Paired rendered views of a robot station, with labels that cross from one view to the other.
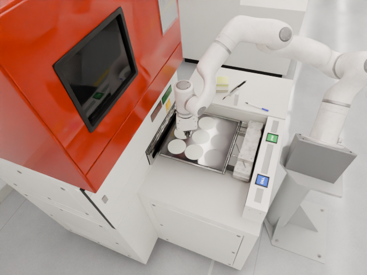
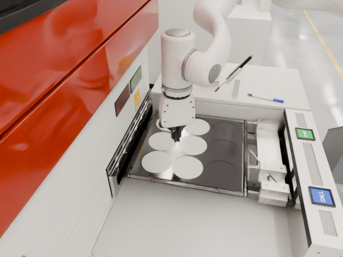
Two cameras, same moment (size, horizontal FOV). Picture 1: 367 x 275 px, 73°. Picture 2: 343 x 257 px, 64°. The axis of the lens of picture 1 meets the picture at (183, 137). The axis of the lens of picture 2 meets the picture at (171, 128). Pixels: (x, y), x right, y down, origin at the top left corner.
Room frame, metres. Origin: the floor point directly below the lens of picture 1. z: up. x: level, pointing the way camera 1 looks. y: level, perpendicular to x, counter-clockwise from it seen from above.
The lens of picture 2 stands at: (0.19, 0.16, 1.54)
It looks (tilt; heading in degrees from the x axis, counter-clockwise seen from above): 38 degrees down; 345
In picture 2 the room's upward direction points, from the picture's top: straight up
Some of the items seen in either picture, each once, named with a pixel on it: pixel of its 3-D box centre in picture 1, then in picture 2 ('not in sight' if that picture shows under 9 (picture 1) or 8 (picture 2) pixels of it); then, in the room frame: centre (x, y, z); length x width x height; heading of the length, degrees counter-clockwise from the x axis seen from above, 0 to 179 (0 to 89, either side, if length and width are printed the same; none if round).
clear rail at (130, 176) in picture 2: (190, 163); (185, 185); (0.71, -0.02, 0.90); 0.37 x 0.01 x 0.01; 63
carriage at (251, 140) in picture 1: (248, 150); (268, 159); (0.77, -0.34, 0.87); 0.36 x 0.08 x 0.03; 153
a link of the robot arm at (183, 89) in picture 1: (185, 97); (178, 58); (0.82, -0.03, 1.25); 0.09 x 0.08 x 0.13; 35
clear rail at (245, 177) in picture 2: (232, 145); (245, 153); (0.79, -0.26, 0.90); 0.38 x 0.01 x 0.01; 153
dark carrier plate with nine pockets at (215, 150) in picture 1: (200, 137); (192, 145); (0.87, -0.10, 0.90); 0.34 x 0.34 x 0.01; 63
